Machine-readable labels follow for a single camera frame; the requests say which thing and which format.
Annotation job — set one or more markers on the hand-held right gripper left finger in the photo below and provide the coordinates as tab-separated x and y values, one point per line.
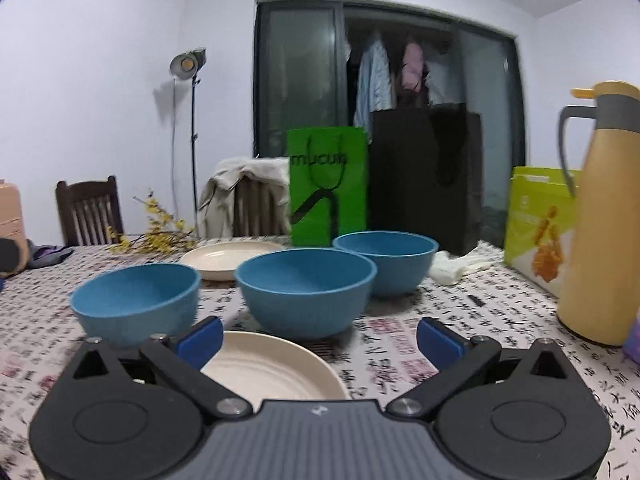
200	340

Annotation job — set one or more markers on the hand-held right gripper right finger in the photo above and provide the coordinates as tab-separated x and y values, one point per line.
440	340

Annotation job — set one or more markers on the blue bowl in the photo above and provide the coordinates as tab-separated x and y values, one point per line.
400	270
130	310
300	305

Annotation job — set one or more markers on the cream plate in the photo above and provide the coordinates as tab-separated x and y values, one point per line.
225	260
280	370

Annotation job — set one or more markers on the white cloth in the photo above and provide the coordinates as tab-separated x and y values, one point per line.
455	267

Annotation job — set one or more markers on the yellow flower branch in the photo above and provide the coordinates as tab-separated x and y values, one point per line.
155	240

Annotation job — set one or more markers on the wooden chair under jacket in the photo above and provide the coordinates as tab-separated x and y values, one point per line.
260	205

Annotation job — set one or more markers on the black paper bag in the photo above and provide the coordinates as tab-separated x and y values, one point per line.
415	185

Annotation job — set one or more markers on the green paper bag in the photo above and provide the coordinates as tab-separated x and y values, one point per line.
350	210

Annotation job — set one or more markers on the yellow-green gift box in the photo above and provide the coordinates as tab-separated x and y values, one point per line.
530	210

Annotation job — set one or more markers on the beige jacket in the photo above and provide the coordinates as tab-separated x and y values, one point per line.
225	180

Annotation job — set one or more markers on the dark wooden chair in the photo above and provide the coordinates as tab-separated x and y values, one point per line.
90	210

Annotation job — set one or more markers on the purple grey cloth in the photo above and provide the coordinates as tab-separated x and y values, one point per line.
50	255

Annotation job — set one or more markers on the yellow thermos jug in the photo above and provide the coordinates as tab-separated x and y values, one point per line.
605	260

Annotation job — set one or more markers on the peach hard case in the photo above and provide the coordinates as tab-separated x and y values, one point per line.
10	210

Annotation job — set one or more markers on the hanging white garment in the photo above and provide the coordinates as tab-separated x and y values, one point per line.
440	80

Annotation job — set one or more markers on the hanging light blue shirt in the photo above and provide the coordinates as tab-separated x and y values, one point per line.
375	85

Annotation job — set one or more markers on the hanging pink garment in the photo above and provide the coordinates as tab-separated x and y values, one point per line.
412	70

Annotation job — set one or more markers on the studio light on stand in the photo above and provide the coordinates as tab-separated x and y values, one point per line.
186	62

